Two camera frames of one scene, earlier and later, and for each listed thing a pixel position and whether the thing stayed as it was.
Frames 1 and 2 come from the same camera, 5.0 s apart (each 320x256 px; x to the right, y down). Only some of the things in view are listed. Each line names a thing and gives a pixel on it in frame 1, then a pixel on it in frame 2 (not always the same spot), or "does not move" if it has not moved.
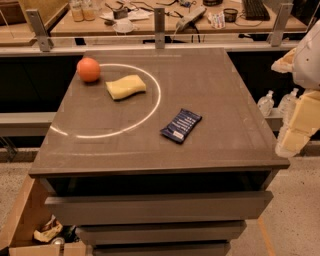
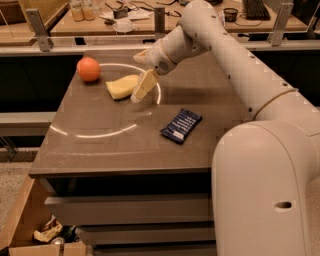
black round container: [230, 15] does not move
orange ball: [88, 69] does not move
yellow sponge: [124, 87] does not move
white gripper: [308, 65] to [157, 59]
